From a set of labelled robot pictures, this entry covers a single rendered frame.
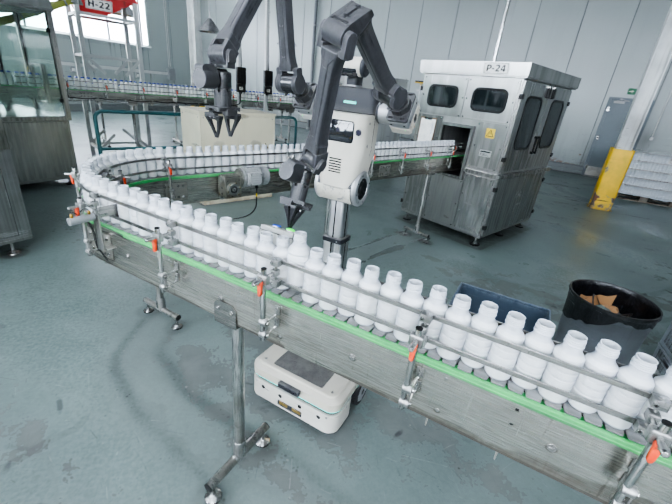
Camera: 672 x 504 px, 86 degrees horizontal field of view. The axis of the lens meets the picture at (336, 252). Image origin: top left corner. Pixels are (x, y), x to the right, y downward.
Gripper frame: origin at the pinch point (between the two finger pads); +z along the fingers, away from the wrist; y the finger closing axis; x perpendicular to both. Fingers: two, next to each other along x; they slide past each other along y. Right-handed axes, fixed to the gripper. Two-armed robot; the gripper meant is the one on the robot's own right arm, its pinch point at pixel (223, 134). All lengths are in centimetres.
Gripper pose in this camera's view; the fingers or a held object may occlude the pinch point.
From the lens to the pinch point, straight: 138.1
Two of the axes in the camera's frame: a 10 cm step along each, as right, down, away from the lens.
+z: -1.0, 9.1, 4.1
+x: 8.6, 2.9, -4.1
